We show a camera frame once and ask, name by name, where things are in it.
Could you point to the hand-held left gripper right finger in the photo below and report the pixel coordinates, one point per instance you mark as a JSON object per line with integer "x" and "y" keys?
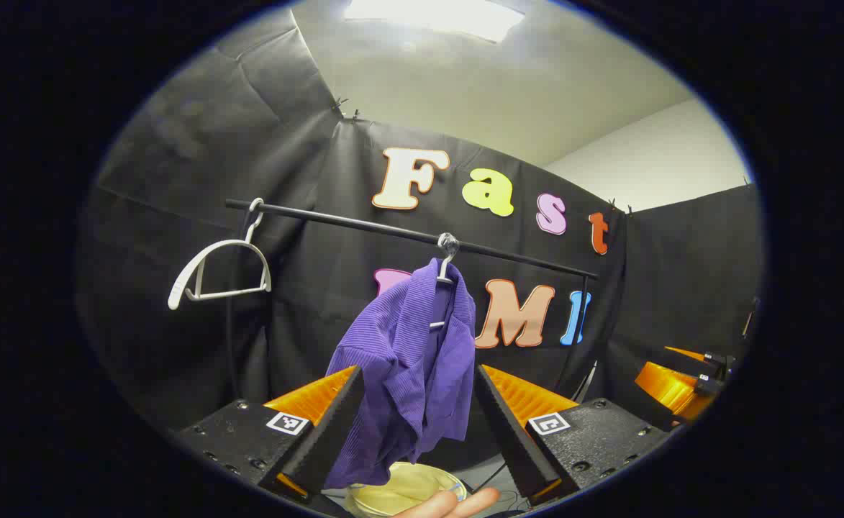
{"x": 515, "y": 439}

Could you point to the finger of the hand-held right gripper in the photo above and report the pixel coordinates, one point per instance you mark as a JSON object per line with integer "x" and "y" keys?
{"x": 670, "y": 388}
{"x": 713, "y": 363}

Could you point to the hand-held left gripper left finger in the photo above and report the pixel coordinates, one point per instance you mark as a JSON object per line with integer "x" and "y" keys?
{"x": 324, "y": 439}

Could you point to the cream laundry hamper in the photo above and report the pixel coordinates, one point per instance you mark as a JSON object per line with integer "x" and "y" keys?
{"x": 407, "y": 489}

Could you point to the purple ribbed knit garment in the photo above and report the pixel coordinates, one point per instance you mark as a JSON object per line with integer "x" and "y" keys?
{"x": 407, "y": 360}

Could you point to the white plastic clothes hanger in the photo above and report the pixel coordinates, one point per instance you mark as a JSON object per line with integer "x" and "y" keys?
{"x": 209, "y": 252}
{"x": 448, "y": 248}

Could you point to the ceiling light panel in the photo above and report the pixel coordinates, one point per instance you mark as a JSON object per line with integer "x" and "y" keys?
{"x": 436, "y": 16}

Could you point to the black clothes rail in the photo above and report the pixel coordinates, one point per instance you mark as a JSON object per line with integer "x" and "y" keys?
{"x": 364, "y": 223}

